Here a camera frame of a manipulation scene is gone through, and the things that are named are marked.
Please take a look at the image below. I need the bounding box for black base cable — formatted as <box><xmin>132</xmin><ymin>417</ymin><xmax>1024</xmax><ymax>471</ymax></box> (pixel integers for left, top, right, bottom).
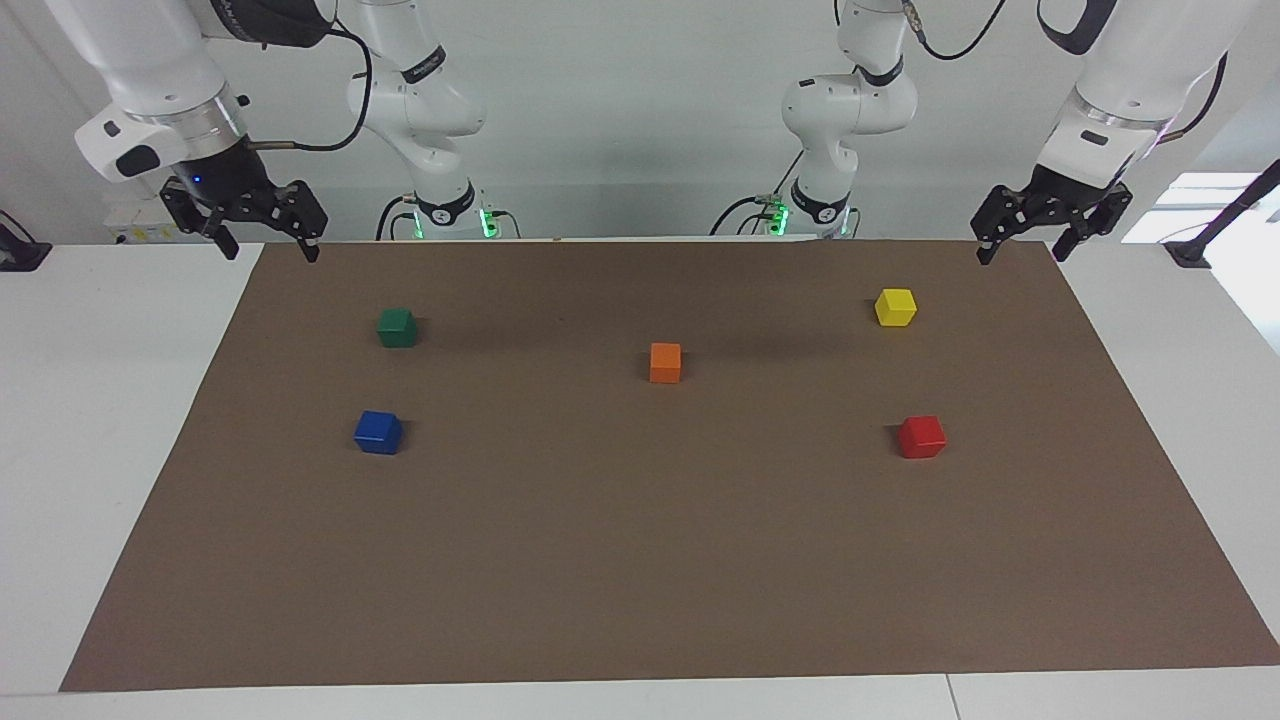
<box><xmin>710</xmin><ymin>150</ymin><xmax>806</xmax><ymax>237</ymax></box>
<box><xmin>375</xmin><ymin>195</ymin><xmax>421</xmax><ymax>241</ymax></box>

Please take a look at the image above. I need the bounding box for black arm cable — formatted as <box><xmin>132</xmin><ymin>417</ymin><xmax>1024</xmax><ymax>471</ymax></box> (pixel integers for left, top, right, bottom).
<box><xmin>900</xmin><ymin>0</ymin><xmax>1229</xmax><ymax>143</ymax></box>
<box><xmin>245</xmin><ymin>20</ymin><xmax>374</xmax><ymax>153</ymax></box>

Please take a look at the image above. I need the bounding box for blue wooden block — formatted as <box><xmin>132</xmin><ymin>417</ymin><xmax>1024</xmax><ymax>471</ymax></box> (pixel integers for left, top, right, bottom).
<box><xmin>353</xmin><ymin>410</ymin><xmax>404</xmax><ymax>456</ymax></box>

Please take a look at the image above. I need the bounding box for black clamp mount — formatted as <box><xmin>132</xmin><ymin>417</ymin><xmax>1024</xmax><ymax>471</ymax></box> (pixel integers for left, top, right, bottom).
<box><xmin>0</xmin><ymin>210</ymin><xmax>53</xmax><ymax>273</ymax></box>

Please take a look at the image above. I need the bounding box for red wooden block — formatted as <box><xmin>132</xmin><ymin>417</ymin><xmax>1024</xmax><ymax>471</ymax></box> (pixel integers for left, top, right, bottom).
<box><xmin>896</xmin><ymin>415</ymin><xmax>947</xmax><ymax>460</ymax></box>

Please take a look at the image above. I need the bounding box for black angled stand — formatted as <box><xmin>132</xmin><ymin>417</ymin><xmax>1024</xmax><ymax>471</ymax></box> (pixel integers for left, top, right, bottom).
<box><xmin>1163</xmin><ymin>158</ymin><xmax>1280</xmax><ymax>269</ymax></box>

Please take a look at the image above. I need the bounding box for brown table mat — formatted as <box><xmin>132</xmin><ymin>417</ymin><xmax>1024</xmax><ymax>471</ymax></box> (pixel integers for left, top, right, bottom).
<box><xmin>60</xmin><ymin>238</ymin><xmax>1280</xmax><ymax>693</ymax></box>

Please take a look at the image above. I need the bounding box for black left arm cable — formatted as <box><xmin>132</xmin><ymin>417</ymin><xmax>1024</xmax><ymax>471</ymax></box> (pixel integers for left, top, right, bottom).
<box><xmin>900</xmin><ymin>0</ymin><xmax>1229</xmax><ymax>143</ymax></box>

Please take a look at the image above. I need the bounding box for white power box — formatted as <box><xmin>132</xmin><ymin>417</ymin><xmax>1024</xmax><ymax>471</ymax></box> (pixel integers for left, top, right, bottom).
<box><xmin>104</xmin><ymin>185</ymin><xmax>216</xmax><ymax>245</ymax></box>

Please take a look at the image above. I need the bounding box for black right base cable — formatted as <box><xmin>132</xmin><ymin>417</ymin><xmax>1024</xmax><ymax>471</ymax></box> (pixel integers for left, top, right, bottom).
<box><xmin>375</xmin><ymin>195</ymin><xmax>421</xmax><ymax>241</ymax></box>

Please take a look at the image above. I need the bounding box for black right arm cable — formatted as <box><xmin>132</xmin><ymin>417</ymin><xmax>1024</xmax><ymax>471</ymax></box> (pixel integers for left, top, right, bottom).
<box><xmin>245</xmin><ymin>20</ymin><xmax>374</xmax><ymax>153</ymax></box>

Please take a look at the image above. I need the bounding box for black left base cable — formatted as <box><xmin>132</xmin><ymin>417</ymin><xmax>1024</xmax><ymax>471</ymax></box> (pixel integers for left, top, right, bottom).
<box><xmin>710</xmin><ymin>150</ymin><xmax>806</xmax><ymax>237</ymax></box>

